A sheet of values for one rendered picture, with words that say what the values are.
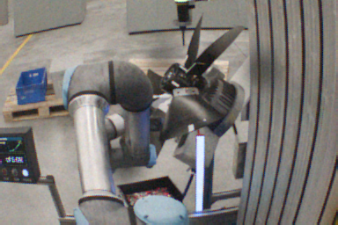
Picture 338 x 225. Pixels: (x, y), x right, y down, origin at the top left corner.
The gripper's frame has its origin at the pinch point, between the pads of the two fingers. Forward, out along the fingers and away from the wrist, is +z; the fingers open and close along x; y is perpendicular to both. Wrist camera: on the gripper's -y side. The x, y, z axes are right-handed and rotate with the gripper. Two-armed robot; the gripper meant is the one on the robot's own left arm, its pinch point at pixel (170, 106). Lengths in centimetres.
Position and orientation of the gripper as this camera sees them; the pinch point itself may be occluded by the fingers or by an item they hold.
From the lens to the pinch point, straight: 156.7
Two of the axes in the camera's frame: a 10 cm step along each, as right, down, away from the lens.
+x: 1.2, 9.4, 3.2
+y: -6.6, -1.7, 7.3
